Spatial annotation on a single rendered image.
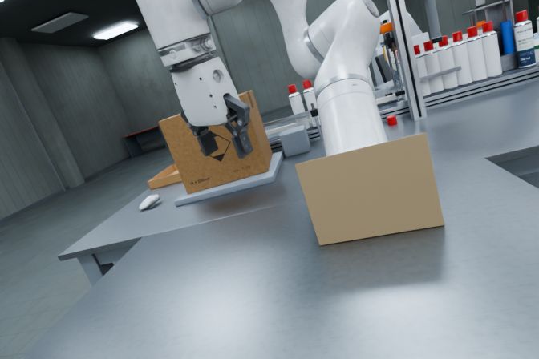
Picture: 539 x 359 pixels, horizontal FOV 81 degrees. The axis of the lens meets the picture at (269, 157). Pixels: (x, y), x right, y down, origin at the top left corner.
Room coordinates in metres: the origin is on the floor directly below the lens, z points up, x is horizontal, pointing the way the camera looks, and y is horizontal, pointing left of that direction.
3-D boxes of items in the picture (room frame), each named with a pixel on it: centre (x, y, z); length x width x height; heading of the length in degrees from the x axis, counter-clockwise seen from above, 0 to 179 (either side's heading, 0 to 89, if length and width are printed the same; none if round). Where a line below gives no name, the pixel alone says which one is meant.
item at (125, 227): (1.42, -0.47, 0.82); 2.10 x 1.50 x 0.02; 76
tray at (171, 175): (1.52, 0.40, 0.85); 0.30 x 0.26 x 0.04; 76
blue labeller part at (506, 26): (1.23, -1.03, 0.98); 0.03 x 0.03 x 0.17
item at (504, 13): (1.28, -1.00, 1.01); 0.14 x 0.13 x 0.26; 76
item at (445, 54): (1.24, -0.78, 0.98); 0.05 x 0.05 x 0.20
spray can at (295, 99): (1.38, -0.19, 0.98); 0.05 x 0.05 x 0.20
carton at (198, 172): (1.16, 0.15, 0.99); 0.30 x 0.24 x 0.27; 81
